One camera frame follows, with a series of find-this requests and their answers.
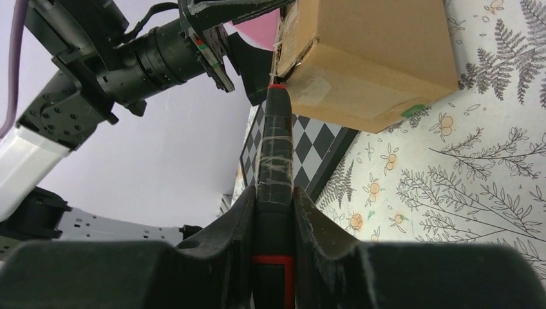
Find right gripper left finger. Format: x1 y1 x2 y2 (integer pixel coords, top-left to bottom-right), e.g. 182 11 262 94
1 187 256 308

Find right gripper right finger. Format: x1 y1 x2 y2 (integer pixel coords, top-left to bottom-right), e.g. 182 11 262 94
293 188 545 308

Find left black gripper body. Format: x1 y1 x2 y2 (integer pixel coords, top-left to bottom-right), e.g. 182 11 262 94
95 19 234 107

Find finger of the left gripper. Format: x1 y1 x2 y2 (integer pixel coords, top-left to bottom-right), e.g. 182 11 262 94
227 32 274 106
179 0 293 30

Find red black utility knife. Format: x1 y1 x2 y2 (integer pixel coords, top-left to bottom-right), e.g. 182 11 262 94
251 84 295 308

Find brown cardboard express box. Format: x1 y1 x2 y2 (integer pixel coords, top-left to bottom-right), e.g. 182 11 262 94
272 1 458 133

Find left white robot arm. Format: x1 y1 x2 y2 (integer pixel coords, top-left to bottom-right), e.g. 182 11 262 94
1 1 287 257

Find pink triangular block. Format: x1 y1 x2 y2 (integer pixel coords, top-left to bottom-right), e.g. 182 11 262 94
232 9 280 50

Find black white checkerboard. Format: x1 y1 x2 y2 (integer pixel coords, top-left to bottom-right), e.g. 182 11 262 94
232 104 358 201

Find floral patterned table mat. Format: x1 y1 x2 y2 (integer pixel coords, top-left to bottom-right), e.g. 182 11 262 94
315 1 545 281

